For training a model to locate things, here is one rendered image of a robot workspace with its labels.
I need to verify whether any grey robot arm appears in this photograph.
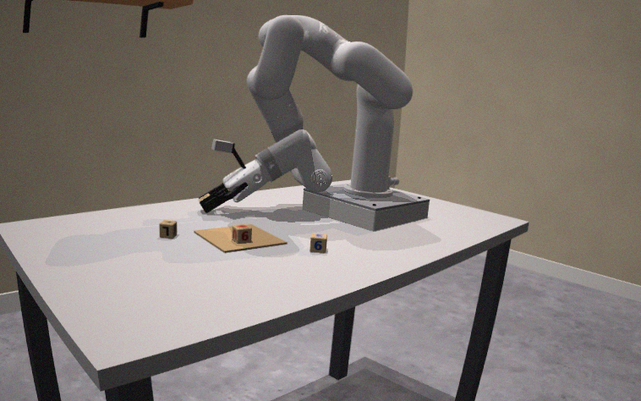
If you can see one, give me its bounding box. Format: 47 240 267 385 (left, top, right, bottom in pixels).
247 15 413 198

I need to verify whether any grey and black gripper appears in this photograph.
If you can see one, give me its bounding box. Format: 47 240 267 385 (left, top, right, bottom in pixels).
199 155 272 213

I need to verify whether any tan flat square mat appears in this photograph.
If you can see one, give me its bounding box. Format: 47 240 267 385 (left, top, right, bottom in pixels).
194 224 288 253

